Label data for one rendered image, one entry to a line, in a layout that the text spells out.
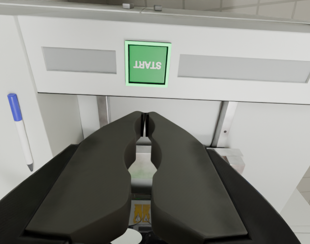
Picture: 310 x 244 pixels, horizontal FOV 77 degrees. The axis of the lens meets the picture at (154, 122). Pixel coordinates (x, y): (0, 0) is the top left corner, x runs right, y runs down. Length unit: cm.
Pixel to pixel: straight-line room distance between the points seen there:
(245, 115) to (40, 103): 41
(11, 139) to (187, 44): 30
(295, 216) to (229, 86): 74
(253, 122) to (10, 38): 48
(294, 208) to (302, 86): 70
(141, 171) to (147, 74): 27
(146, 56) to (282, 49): 17
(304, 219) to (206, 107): 64
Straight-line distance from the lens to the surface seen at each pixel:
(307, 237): 92
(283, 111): 54
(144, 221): 60
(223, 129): 46
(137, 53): 25
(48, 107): 34
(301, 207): 101
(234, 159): 47
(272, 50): 30
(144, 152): 44
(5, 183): 46
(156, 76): 26
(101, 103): 42
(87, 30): 26
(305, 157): 67
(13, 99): 32
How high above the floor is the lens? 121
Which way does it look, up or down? 59 degrees down
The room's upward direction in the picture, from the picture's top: 178 degrees clockwise
